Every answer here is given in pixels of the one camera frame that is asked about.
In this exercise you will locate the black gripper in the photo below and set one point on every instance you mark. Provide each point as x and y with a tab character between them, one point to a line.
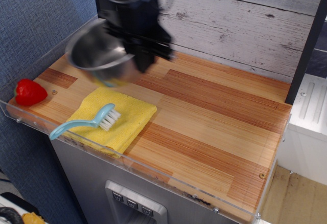
141	32

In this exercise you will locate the silver metal pot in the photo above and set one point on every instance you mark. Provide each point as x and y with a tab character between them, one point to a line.
101	56

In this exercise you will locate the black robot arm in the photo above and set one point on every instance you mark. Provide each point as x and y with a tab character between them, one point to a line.
136	24

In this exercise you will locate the red toy strawberry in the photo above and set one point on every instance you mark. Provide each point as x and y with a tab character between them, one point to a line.
28	92

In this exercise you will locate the light blue scrub brush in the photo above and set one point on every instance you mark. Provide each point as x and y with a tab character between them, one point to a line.
105	118

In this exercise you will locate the silver toy fridge cabinet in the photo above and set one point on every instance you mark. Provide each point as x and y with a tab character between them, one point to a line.
111	190

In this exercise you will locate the white toy sink counter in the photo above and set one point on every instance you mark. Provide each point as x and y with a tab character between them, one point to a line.
303	148

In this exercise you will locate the black and yellow object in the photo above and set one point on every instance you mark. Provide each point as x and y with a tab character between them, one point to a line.
10	215

